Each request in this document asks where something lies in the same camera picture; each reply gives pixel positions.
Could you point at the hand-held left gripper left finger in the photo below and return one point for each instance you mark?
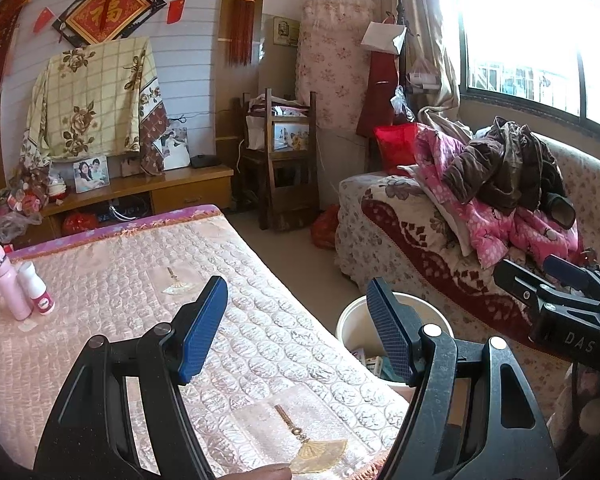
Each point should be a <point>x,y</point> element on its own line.
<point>202,330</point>

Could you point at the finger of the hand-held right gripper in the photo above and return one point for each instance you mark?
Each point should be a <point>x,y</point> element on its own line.
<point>517,282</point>
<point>562,266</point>

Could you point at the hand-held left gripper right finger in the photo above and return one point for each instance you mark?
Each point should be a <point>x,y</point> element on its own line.
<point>390,330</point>

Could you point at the white plastic bucket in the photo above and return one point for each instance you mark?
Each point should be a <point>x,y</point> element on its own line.
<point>352,320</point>

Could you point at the black item on sofa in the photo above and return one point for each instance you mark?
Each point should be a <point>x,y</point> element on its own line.
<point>560,210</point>

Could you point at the pink quilted table cover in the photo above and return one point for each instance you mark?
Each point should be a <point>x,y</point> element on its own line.
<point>130,285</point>

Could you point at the sofa with floral red cover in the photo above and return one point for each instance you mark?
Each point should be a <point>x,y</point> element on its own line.
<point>380,220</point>

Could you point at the brown jacket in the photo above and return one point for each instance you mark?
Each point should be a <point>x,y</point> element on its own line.
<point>505,160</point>

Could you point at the red plastic bag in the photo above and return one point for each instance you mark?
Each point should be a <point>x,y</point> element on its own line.
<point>325,227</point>

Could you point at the wooden cabinet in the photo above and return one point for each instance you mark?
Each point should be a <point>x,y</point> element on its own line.
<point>190,190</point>

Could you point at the red bag under cabinet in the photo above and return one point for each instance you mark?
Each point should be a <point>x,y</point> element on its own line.
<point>80,222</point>

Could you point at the small black box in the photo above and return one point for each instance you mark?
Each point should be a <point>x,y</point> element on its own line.
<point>205,161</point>

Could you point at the white bottle with pink label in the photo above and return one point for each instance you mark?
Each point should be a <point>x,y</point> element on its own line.
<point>35,290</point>

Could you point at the large framed wedding photo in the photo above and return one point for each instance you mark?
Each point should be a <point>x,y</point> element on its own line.
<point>175,152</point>

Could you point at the dark wooden chair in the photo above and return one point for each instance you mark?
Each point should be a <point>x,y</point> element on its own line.
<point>267,160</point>

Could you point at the red cushion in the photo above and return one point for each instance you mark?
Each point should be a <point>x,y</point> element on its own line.
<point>395,145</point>

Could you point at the small framed couple photo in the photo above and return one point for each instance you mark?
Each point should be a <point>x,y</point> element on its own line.
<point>91,174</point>

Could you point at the window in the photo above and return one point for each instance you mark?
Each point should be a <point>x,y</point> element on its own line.
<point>505,75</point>

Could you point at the white bag on chair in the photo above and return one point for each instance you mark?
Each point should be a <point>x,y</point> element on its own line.
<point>255,132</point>

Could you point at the printed box on chair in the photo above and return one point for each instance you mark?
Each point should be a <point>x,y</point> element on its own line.
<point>292,135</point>

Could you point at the artificial flower bouquet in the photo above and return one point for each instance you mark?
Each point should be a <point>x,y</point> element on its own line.
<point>27,200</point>

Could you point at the beige curtain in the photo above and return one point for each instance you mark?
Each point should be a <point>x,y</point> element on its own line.
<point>440,75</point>

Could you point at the hanging white plastic bag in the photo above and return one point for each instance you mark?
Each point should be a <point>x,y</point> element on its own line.
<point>422,75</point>

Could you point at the hanging red garment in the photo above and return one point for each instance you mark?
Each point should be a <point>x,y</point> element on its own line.
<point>380,90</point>

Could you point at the yellow floral cloth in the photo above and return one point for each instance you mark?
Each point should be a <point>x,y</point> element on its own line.
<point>95,100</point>

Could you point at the floral covered appliance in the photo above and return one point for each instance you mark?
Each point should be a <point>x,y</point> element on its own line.
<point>335,60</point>

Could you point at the white paper bag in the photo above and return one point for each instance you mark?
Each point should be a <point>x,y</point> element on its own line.
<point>382,37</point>

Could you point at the red knot ornament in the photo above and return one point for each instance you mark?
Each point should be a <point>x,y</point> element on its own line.
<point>240,35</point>

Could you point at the small red flag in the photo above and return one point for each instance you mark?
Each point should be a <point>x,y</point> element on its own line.
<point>176,10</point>
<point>42,18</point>

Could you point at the framed wall picture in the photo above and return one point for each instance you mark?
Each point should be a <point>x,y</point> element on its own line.
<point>286,32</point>

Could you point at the red diamond wall hanging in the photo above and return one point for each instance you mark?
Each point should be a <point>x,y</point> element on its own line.
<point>105,10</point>

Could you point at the red wall scroll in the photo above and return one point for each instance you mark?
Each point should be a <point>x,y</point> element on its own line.
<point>0,45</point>

